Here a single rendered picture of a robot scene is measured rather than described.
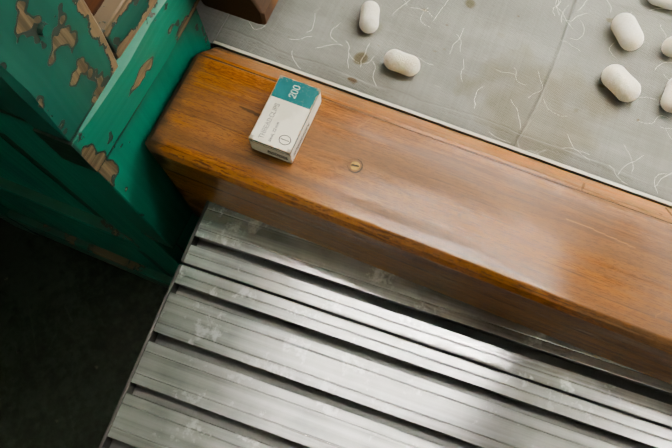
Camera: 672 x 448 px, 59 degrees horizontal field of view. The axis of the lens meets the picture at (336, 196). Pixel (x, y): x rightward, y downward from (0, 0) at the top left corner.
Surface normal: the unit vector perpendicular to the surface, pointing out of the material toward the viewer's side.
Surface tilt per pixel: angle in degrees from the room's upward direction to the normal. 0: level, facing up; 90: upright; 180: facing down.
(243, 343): 0
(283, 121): 0
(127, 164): 88
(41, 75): 90
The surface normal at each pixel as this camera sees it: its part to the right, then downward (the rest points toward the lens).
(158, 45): 0.92, 0.36
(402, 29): 0.00, -0.35
